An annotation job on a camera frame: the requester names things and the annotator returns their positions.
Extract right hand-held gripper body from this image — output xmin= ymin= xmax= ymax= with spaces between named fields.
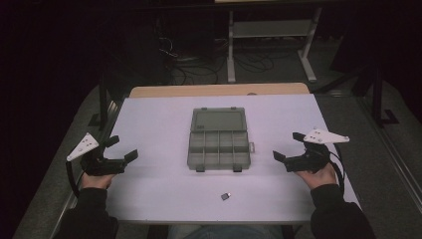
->
xmin=283 ymin=128 xmax=350 ymax=173

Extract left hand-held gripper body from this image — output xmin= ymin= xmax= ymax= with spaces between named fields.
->
xmin=66 ymin=132 xmax=129 ymax=177

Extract person's left hand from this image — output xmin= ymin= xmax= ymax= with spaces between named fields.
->
xmin=81 ymin=171 xmax=115 ymax=190

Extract person's right hand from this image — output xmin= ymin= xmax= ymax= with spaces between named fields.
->
xmin=294 ymin=162 xmax=338 ymax=191

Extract white table mat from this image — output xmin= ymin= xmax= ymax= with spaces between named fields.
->
xmin=105 ymin=94 xmax=361 ymax=224

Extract black metal stand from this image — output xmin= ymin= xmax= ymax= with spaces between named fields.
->
xmin=314 ymin=62 xmax=401 ymax=129
xmin=87 ymin=71 xmax=121 ymax=129

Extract grey plastic compartment box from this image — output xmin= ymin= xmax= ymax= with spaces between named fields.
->
xmin=186 ymin=106 xmax=256 ymax=173

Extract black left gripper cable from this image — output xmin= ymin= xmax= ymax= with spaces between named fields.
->
xmin=65 ymin=160 xmax=84 ymax=199

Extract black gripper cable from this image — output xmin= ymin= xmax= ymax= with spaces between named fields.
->
xmin=65 ymin=160 xmax=84 ymax=199
xmin=326 ymin=149 xmax=346 ymax=195

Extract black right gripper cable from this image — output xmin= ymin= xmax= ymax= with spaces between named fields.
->
xmin=326 ymin=149 xmax=346 ymax=195

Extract metal floor rail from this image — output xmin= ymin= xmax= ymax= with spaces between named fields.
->
xmin=356 ymin=98 xmax=422 ymax=214

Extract white metal table frame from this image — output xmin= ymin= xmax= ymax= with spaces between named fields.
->
xmin=226 ymin=6 xmax=323 ymax=85

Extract black floor cables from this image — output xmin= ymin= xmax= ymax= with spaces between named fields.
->
xmin=155 ymin=35 xmax=277 ymax=86

